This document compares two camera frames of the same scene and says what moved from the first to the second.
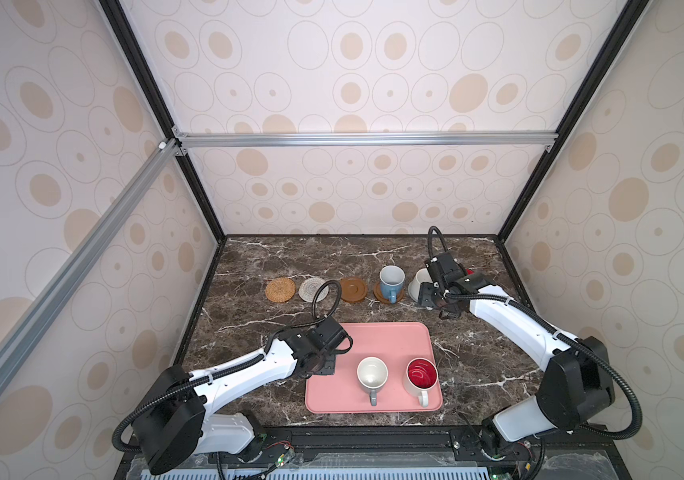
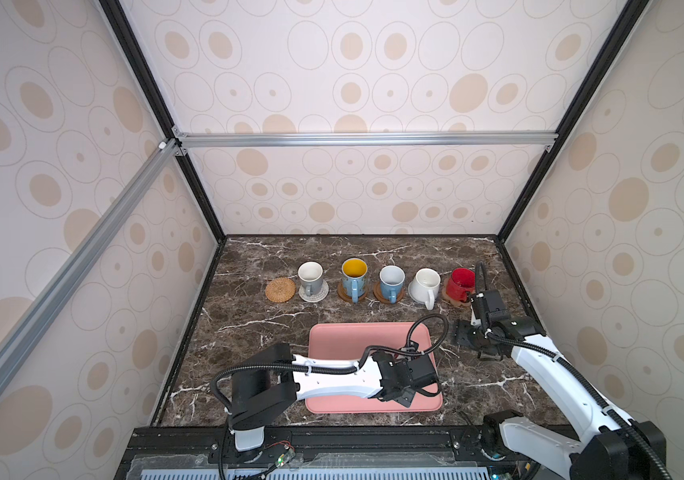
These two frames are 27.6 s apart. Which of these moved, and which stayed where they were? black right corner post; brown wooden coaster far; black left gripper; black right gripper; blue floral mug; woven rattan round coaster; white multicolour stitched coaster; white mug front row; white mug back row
Moved: white mug front row; black left gripper; black right gripper
Stayed: woven rattan round coaster; black right corner post; blue floral mug; brown wooden coaster far; white mug back row; white multicolour stitched coaster
